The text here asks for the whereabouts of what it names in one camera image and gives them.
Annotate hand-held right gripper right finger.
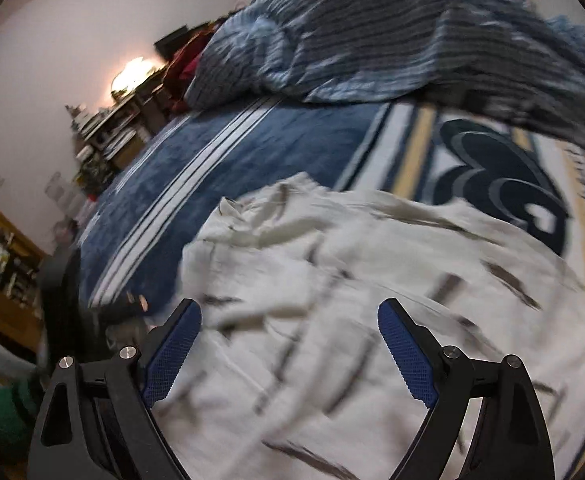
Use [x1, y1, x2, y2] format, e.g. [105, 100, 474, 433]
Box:
[377, 298, 556, 480]

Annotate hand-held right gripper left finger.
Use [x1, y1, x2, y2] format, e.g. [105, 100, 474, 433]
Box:
[28, 298, 202, 480]

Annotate white patterned garment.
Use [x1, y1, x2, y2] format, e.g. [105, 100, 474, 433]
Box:
[150, 172, 585, 480]

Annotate green cloth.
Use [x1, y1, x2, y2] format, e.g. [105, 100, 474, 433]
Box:
[0, 377, 48, 466]

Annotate wooden furniture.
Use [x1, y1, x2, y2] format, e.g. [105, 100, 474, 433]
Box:
[0, 180, 48, 356]

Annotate cluttered dark shelf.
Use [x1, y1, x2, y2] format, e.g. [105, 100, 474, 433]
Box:
[65, 82, 168, 196]

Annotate blue printed blanket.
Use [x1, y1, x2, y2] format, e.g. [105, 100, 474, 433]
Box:
[78, 94, 585, 311]

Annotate lit lamp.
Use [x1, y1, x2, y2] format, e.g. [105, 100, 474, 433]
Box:
[111, 56, 159, 95]

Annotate red cloth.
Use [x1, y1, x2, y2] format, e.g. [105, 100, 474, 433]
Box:
[161, 30, 223, 113]

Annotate blue striped comforter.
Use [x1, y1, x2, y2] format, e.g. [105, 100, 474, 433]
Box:
[185, 0, 585, 163]

